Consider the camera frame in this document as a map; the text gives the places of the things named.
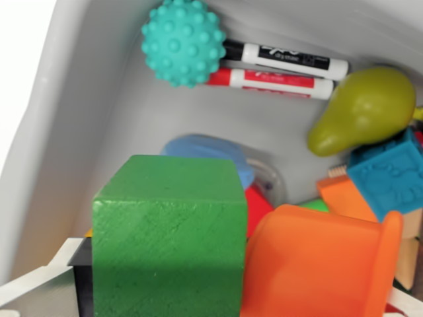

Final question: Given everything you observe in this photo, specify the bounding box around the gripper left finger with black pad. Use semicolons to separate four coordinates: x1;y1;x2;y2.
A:
0;236;95;317

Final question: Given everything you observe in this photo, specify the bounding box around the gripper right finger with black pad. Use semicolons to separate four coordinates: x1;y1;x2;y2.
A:
385;286;423;317

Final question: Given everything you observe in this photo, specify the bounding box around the green painted wooden cube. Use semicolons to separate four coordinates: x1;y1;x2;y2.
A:
91;155;249;317

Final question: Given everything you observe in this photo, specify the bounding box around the orange plastic cup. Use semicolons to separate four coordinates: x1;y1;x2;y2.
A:
241;203;404;317

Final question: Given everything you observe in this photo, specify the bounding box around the light grey plastic bin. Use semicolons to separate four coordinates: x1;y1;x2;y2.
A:
0;0;423;317

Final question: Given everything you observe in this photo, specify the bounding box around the natural wood block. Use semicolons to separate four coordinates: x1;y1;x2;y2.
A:
394;209;423;292

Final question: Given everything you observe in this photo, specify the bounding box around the orange wooden block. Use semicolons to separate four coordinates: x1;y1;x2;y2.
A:
316;174;379;224

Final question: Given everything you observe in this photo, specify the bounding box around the teal embossed rubber cube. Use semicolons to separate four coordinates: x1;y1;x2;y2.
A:
347;126;423;223

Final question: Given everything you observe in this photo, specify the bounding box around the green wooden cylinder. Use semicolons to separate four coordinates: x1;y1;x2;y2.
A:
297;197;332;214

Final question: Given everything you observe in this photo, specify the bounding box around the red wooden cube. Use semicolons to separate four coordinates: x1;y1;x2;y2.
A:
244;184;276;238

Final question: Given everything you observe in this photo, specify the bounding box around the blue soft cube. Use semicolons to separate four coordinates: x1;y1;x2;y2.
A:
159;133;256;191

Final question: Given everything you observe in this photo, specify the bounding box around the olive green toy pear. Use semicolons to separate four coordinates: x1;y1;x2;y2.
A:
307;65;417;157

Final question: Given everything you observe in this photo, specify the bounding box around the red dry erase marker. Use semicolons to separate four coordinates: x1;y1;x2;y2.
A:
204;67;335;101

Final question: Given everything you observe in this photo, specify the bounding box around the teal knobby ball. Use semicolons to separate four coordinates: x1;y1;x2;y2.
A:
141;0;227;88

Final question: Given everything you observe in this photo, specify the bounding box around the black dry erase marker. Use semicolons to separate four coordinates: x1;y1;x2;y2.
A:
221;38;350;82

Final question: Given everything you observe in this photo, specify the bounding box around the clear plastic ring rattle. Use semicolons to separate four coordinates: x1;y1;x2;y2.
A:
245;157;287;208

